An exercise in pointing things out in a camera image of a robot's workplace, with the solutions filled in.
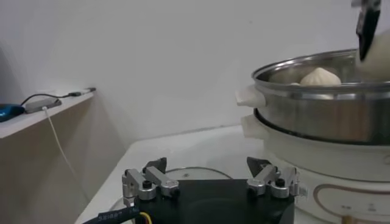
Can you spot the white side table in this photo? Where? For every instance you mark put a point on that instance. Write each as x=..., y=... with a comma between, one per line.
x=45, y=158

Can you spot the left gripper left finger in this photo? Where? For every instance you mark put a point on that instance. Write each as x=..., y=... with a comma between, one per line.
x=152, y=178

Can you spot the glass pot lid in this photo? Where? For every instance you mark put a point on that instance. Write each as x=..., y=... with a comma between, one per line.
x=198, y=174

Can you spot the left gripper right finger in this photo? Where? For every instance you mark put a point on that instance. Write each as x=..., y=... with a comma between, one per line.
x=268, y=176

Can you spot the steel steamer basket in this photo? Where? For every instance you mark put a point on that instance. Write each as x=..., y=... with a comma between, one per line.
x=320, y=115

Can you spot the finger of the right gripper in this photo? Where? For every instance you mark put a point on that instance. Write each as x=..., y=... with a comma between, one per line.
x=367, y=27

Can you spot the blue computer mouse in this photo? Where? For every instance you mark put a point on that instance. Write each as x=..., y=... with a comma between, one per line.
x=9, y=111

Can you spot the white steamed baozi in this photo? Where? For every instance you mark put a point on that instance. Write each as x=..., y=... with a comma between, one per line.
x=320, y=77
x=379, y=61
x=294, y=84

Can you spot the white electric cooker base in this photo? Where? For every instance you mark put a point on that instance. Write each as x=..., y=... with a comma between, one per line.
x=320, y=164

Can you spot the black phone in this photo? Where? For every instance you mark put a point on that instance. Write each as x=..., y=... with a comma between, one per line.
x=42, y=105

